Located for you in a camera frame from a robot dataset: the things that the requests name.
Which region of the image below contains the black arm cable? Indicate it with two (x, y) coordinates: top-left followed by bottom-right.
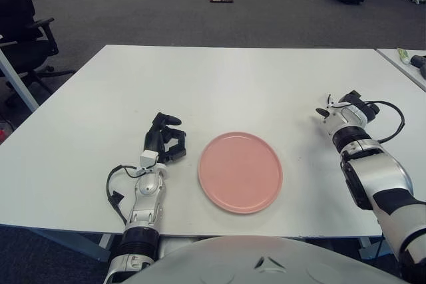
(332, 100), (406, 144)
(105, 163), (147, 225)

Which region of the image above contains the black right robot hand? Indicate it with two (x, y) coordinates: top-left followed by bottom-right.
(315, 90), (380, 122)

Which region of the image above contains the black office chair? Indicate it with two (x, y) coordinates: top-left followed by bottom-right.
(0, 0), (76, 108)

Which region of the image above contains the green white tube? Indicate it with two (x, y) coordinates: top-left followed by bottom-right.
(396, 47), (411, 64)

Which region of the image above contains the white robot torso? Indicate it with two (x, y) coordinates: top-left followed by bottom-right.
(124, 234), (405, 284)

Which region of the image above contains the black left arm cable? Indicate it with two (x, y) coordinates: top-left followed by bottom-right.
(105, 163), (147, 225)

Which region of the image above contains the pink round plate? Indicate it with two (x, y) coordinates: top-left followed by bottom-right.
(198, 131), (284, 215)

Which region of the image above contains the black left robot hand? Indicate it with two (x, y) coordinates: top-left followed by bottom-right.
(143, 112), (188, 164)

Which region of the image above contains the blue-grey table frame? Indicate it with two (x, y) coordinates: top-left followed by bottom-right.
(0, 225), (112, 261)

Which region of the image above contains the red floor item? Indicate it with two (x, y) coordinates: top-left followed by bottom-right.
(0, 120), (15, 145)

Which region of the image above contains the blue-grey desk leg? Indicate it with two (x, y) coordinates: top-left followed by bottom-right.
(0, 44), (40, 114)

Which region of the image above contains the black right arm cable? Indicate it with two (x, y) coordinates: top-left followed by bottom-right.
(332, 100), (406, 144)

